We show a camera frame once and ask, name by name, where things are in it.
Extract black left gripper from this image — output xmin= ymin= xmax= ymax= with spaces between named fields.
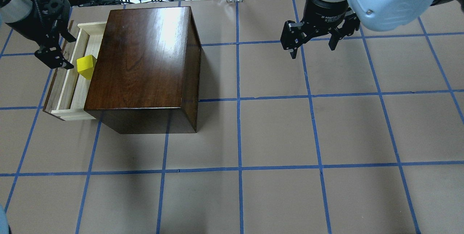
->
xmin=14 ymin=0 xmax=77 ymax=69

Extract light wooden drawer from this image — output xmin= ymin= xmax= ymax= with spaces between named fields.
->
xmin=42 ymin=20 xmax=106 ymax=120

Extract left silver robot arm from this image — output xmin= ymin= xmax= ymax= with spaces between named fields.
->
xmin=1 ymin=0 xmax=76 ymax=69

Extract dark wooden drawer cabinet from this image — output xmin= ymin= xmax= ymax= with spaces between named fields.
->
xmin=83 ymin=7 xmax=202 ymax=134

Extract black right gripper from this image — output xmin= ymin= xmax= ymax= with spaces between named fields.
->
xmin=280 ymin=0 xmax=361 ymax=59

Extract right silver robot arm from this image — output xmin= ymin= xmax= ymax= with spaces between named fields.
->
xmin=280 ymin=0 xmax=463 ymax=59

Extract yellow block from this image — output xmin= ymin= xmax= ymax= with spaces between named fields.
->
xmin=76 ymin=54 xmax=97 ymax=80

